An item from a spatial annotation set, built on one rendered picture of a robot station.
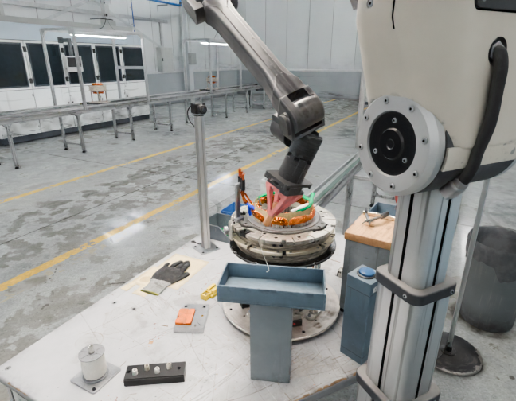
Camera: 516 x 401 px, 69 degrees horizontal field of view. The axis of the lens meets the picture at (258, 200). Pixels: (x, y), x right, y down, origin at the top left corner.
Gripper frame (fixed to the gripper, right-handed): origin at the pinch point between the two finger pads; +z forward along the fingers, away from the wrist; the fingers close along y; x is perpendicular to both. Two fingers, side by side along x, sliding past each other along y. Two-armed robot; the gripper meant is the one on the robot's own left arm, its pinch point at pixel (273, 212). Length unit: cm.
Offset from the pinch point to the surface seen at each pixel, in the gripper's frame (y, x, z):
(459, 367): -148, 57, 78
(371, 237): -36.6, 11.7, 5.0
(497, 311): -187, 56, 53
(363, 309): -21.3, 23.8, 16.4
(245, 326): -13.6, 0.3, 42.8
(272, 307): -0.3, 10.8, 19.7
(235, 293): 6.1, 4.0, 19.4
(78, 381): 27, -14, 59
